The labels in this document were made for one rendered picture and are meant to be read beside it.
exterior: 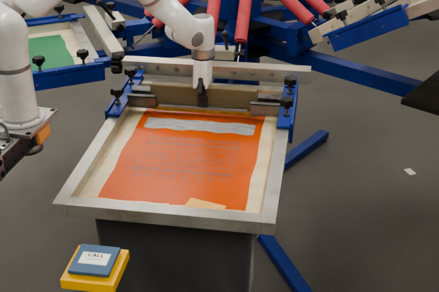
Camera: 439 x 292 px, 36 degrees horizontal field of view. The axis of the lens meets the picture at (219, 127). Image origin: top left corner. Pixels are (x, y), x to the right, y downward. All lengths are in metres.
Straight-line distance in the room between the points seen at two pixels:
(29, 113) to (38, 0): 0.31
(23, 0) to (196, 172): 0.67
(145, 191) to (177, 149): 0.24
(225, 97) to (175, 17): 0.37
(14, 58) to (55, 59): 0.97
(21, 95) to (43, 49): 1.04
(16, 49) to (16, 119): 0.20
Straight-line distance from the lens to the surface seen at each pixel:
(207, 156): 2.00
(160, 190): 1.86
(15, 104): 1.84
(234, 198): 1.82
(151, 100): 2.23
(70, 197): 1.82
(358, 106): 4.45
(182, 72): 2.42
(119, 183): 1.91
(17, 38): 1.77
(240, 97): 2.17
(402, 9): 2.20
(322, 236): 3.26
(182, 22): 1.96
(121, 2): 3.45
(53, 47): 2.87
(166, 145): 2.07
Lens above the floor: 2.00
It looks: 29 degrees down
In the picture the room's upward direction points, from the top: 1 degrees counter-clockwise
